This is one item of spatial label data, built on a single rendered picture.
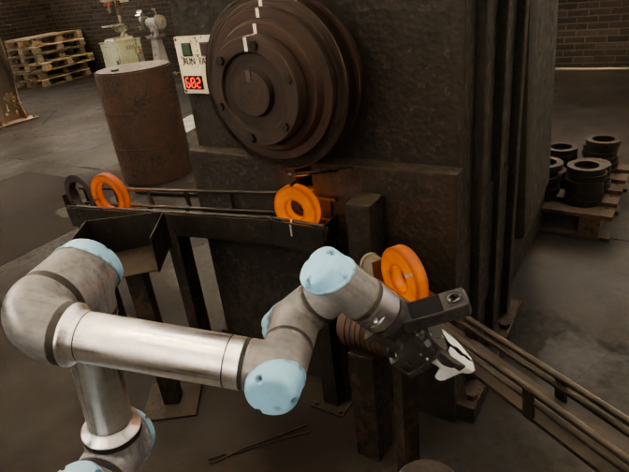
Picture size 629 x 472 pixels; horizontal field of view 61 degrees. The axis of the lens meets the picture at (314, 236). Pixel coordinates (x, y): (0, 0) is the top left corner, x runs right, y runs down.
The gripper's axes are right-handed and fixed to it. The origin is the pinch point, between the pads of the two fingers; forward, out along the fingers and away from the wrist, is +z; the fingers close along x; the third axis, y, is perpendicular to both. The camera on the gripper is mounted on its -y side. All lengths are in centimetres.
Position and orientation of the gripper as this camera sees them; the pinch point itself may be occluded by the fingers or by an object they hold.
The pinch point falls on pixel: (472, 363)
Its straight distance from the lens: 99.2
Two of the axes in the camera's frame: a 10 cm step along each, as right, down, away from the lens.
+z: 7.3, 5.5, 4.0
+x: 0.3, 5.6, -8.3
